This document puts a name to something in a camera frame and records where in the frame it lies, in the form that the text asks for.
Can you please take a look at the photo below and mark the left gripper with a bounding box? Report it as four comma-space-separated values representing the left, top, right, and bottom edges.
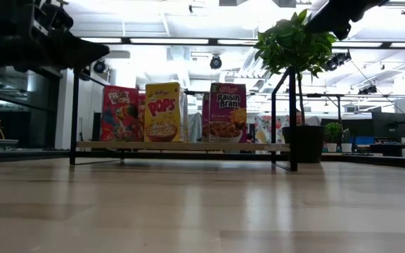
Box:
0, 0, 110, 73

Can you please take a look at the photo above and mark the red Froot Loops cereal box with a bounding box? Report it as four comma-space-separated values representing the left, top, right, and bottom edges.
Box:
100, 84, 141, 143
137, 93, 147, 142

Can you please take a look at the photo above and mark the purple Raisin Bran cereal box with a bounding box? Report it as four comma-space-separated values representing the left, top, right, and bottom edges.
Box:
208, 82, 248, 144
201, 92, 211, 143

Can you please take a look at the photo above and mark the black metal frame shelf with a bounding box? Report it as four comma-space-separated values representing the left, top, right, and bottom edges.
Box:
69, 65, 298, 172

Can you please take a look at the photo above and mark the black ceiling spotlight cluster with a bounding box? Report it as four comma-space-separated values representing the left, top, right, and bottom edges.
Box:
325, 50, 352, 72
358, 84, 379, 96

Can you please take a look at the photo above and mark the green leafy plant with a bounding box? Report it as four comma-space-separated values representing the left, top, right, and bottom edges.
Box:
254, 9, 338, 124

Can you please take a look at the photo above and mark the small plant in white pot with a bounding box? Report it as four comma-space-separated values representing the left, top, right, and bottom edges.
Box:
324, 122, 344, 153

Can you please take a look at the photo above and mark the black computer monitor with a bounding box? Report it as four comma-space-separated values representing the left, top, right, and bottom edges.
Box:
371, 111, 405, 138

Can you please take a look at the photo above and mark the grey plastic bin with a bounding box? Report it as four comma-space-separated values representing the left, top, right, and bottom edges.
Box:
0, 138, 20, 152

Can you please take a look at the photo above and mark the small white pot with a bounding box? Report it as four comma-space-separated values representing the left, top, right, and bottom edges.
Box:
341, 129, 353, 153

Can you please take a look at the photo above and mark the black plant pot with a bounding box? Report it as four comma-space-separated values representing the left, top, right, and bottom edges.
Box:
281, 125, 326, 164

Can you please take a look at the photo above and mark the grey cover cloth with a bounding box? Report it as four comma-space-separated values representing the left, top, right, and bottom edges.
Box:
188, 112, 203, 143

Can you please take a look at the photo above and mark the white floral cloth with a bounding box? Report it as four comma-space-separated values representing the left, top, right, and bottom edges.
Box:
254, 114, 291, 145

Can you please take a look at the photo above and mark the black aluminium table frame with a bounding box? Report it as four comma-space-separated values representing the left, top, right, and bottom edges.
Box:
0, 149, 405, 170

